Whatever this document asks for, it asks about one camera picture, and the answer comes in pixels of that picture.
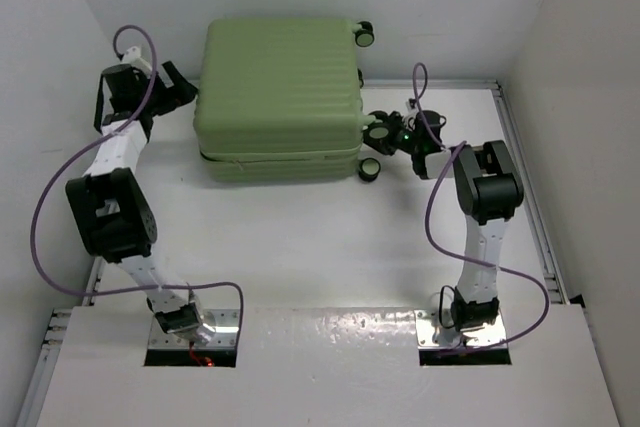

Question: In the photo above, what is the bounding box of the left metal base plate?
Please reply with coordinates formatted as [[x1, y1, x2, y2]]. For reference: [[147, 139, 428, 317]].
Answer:
[[147, 309, 240, 351]]

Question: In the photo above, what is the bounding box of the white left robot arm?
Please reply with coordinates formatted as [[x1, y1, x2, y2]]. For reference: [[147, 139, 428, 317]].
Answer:
[[65, 61, 215, 345]]

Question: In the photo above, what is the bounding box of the metal base plate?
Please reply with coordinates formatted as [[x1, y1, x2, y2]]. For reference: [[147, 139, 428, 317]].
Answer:
[[147, 309, 240, 351], [414, 310, 507, 352]]

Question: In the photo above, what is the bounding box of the green hard-shell suitcase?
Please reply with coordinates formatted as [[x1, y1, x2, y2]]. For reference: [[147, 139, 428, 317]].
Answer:
[[193, 17, 375, 183]]

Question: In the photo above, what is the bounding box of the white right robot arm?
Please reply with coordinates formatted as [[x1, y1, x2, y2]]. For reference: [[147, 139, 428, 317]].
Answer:
[[363, 111, 524, 331]]

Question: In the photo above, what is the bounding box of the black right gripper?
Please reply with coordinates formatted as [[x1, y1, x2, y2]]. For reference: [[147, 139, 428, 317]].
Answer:
[[355, 112, 419, 158]]

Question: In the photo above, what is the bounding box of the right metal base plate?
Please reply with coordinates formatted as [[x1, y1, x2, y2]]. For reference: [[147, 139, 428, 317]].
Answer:
[[414, 310, 507, 352]]

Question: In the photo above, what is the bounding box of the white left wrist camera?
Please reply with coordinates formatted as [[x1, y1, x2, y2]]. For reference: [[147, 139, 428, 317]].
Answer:
[[120, 46, 152, 75]]

